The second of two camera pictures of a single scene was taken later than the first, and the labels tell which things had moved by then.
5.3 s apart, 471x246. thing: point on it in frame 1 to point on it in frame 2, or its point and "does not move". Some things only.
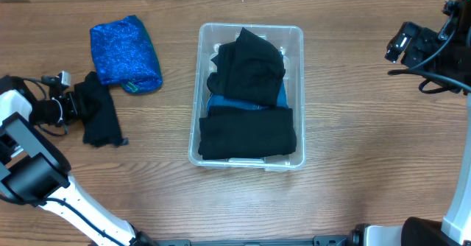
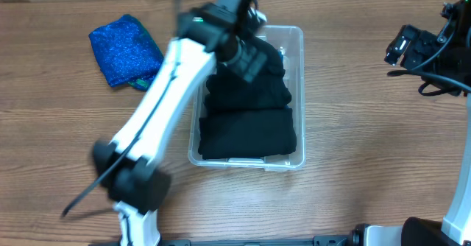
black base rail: x=345 y=240 does not move
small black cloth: x=96 y=107 to x=267 y=90
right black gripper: x=415 y=46 does not move
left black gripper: x=72 y=106 to x=252 y=62
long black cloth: x=238 y=131 does not move
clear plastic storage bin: x=289 y=40 does not move
